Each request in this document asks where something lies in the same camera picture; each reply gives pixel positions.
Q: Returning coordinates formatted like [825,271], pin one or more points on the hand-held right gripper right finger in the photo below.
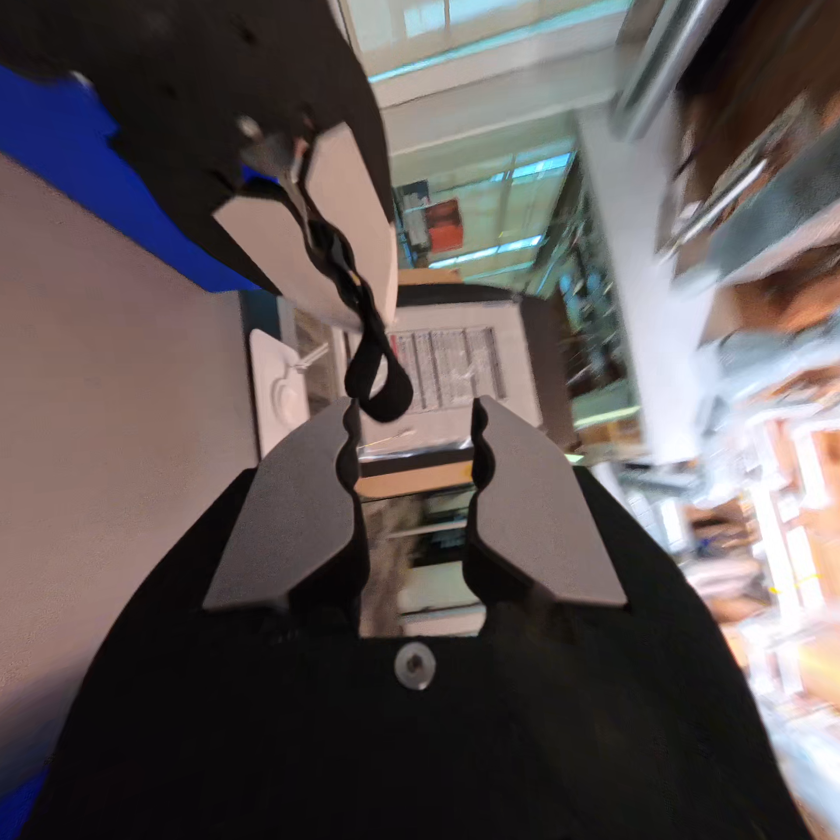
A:
[544,525]

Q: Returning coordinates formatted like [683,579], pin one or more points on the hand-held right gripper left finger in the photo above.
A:
[295,518]

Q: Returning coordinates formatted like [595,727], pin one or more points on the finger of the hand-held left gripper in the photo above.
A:
[269,256]
[364,216]

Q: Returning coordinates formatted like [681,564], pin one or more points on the red orange box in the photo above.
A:
[443,224]

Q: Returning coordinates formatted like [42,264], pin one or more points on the white board stand base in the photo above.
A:
[282,394]

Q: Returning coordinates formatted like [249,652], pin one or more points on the black framed instruction board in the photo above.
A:
[453,367]

